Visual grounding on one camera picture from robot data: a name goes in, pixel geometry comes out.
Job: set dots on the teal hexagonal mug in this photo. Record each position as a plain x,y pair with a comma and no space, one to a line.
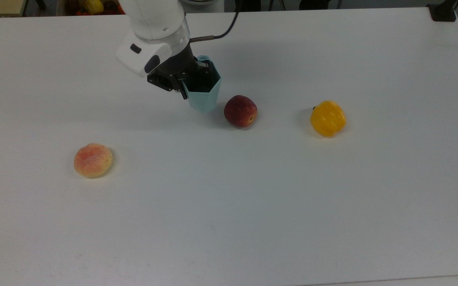
203,101

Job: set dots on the white adjoining table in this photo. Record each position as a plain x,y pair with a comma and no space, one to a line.
431,283

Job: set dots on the yellow bell pepper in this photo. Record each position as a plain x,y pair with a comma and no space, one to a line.
328,119

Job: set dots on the dark red apple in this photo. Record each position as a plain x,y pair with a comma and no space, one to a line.
240,111

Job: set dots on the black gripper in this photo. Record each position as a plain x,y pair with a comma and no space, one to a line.
177,67

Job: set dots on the black stand base clamp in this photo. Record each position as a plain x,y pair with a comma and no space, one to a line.
443,12

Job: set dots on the pale pink yellow peach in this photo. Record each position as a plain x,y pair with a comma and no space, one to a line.
93,160

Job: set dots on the box of toy fruit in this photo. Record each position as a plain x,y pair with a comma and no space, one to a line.
94,7

